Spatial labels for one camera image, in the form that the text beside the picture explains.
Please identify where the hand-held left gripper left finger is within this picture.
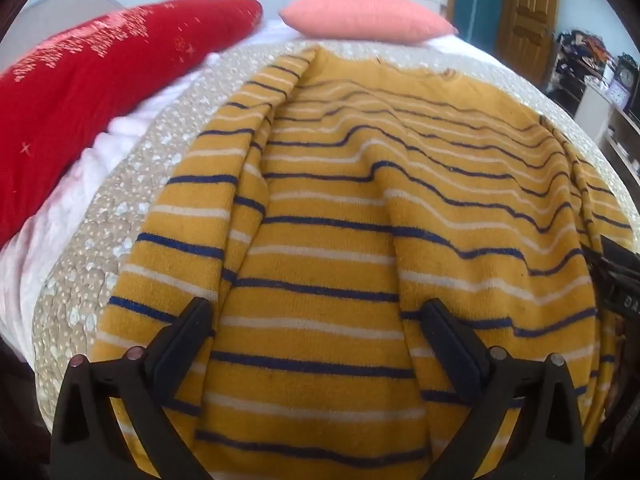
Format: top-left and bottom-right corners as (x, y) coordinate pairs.
(50, 297), (215, 480)

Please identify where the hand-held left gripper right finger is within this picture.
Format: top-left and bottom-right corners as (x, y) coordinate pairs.
(420, 298), (586, 480)

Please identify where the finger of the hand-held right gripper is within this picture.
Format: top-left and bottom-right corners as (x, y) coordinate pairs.
(582, 247), (610, 277)

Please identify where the yellow striped sweater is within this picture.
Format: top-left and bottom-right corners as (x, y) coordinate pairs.
(90, 45), (636, 480)

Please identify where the white desk shelf unit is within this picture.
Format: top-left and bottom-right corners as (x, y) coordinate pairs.
(575, 80), (640, 183)

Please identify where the beige heart-print quilt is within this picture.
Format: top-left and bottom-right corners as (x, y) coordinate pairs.
(31, 40), (633, 428)

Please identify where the black clock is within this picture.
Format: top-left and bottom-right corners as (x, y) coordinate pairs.
(615, 54), (639, 96)

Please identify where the wooden door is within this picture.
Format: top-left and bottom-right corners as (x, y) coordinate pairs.
(497, 0), (560, 83)

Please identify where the red embroidered pillow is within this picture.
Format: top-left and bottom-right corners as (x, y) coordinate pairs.
(0, 0), (264, 247)

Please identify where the teal glass door panel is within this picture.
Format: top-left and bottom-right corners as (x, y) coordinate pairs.
(452, 0), (506, 51)

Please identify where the pink knitted pillow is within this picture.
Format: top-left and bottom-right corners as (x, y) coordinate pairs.
(278, 0), (458, 45)

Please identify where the grey rounded headboard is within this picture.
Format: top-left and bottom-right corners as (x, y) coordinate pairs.
(0, 0), (126, 56)

